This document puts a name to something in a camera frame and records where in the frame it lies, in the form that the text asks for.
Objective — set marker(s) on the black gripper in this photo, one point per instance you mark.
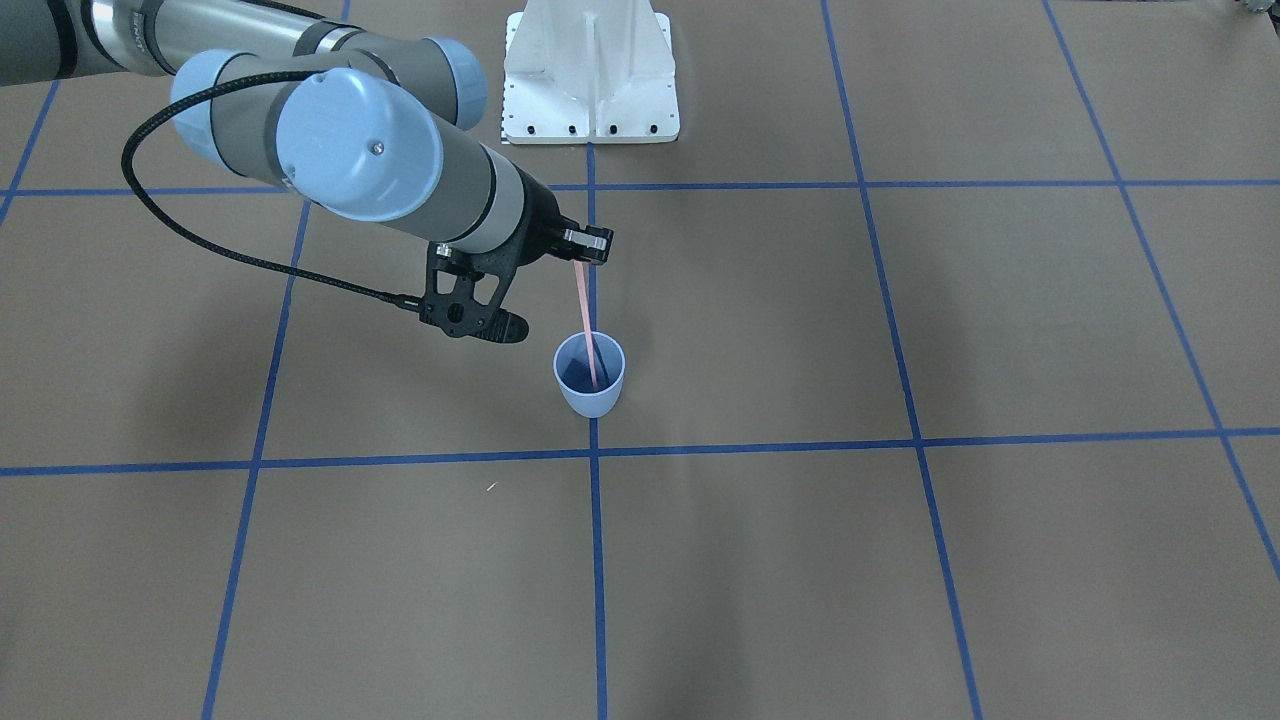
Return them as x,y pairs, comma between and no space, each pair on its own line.
535,225

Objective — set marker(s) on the pink chopstick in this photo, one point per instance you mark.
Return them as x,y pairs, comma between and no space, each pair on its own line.
581,284

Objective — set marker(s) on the light blue plastic cup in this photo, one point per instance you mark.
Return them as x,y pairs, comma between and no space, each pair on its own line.
571,373

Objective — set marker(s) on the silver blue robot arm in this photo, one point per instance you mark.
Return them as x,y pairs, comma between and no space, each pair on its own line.
375,129

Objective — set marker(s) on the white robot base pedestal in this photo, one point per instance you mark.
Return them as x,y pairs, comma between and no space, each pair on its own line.
579,72

